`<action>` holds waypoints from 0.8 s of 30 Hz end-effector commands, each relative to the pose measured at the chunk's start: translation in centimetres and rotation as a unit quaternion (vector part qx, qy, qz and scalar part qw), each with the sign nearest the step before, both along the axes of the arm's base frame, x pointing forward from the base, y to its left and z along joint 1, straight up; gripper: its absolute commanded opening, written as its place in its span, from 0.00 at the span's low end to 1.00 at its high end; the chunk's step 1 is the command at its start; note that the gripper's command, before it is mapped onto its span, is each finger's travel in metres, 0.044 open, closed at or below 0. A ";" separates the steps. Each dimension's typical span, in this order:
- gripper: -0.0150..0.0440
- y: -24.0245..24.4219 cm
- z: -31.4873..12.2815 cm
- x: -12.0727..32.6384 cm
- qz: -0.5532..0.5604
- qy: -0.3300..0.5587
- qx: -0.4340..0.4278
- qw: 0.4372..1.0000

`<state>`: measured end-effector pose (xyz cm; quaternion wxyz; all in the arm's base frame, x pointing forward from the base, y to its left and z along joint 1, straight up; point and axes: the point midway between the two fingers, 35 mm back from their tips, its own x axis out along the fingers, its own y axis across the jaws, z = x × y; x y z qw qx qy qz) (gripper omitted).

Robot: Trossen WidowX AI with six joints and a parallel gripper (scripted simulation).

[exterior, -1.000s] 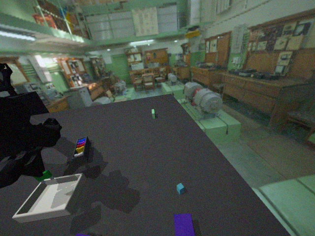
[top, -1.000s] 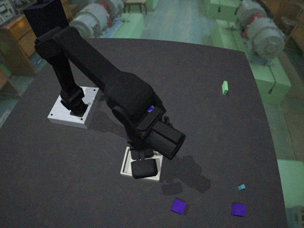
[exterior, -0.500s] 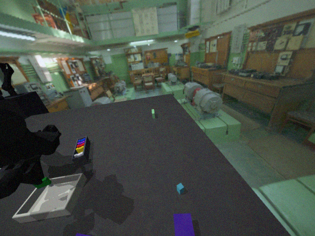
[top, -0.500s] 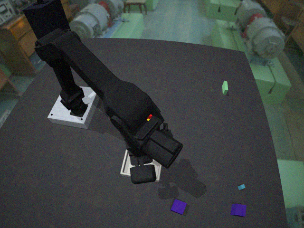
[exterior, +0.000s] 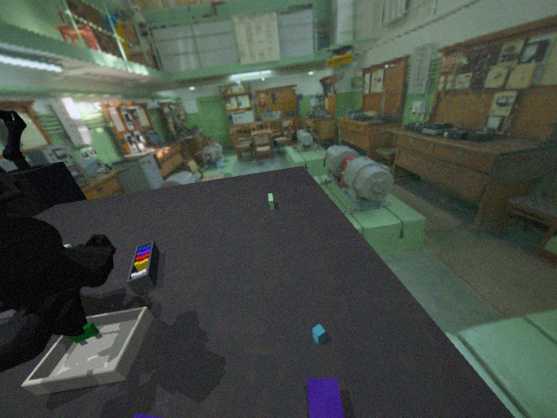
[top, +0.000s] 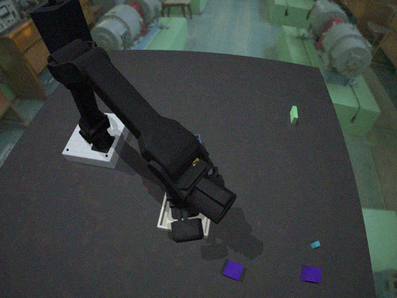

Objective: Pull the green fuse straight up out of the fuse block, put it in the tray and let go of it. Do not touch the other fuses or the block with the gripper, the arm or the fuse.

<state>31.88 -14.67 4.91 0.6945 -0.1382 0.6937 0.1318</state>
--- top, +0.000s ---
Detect small teal block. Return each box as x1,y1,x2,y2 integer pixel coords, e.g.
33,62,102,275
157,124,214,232
311,241,320,248

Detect purple cube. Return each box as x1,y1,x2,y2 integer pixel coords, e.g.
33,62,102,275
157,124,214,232
222,260,244,281
301,266,322,284

